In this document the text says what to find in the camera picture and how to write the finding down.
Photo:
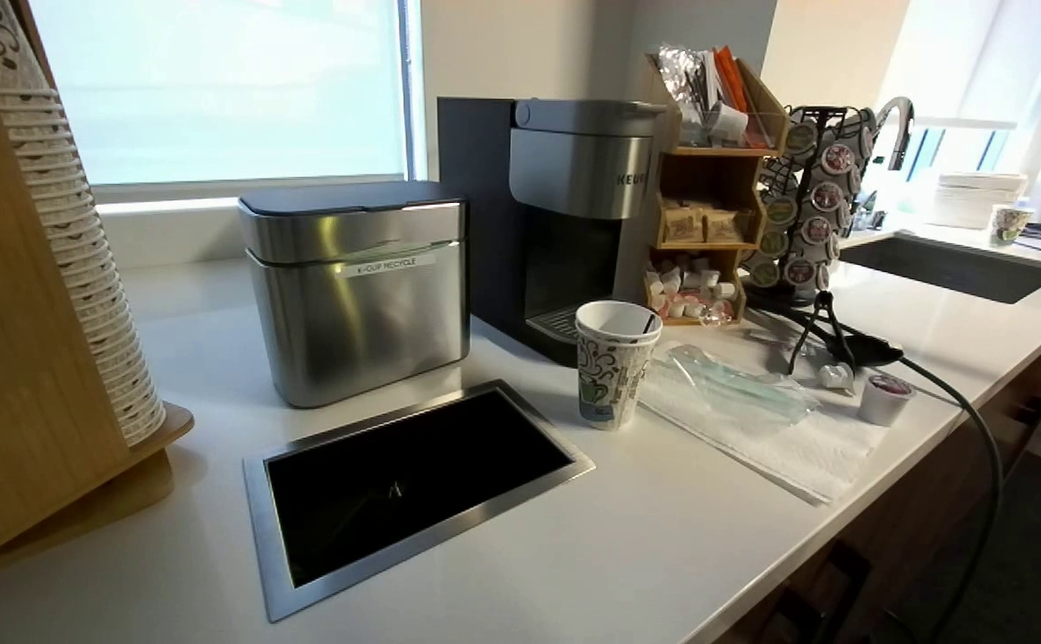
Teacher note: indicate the stainless steel countertop bin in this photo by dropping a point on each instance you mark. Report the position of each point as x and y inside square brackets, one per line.
[353, 299]

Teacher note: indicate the patterned paper cup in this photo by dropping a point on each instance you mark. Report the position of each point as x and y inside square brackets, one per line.
[613, 362]

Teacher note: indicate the black silver coffee machine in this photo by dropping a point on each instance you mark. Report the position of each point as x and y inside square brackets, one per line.
[565, 181]

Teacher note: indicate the bag of sugar packets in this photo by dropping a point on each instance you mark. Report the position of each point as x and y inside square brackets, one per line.
[691, 294]

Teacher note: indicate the metal framed counter trash opening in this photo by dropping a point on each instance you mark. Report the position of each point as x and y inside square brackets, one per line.
[412, 485]

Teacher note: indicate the wooden condiment organizer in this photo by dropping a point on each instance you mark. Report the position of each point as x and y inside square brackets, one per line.
[701, 203]

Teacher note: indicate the clear plastic zip bag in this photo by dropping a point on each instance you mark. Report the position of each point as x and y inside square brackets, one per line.
[757, 412]

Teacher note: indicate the bundle of packets and stirrers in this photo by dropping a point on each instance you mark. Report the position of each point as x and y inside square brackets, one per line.
[701, 92]

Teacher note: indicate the loose coffee pod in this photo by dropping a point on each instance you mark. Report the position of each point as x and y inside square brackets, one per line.
[883, 398]

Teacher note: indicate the window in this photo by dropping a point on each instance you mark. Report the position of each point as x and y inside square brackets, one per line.
[220, 84]

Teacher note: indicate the black faucet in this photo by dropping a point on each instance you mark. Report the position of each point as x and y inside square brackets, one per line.
[894, 127]

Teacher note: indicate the dark counter sink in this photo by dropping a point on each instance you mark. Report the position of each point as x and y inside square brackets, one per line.
[952, 265]

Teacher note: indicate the stack of paper cups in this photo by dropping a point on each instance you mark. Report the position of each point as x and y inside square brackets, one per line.
[75, 239]

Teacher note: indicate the wooden counter cabinet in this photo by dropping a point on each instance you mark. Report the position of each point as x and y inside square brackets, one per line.
[923, 523]

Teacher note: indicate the small cup by sink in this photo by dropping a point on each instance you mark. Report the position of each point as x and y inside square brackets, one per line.
[1008, 224]

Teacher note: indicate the wooden cup dispenser stand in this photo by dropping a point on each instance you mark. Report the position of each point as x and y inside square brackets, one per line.
[6, 358]

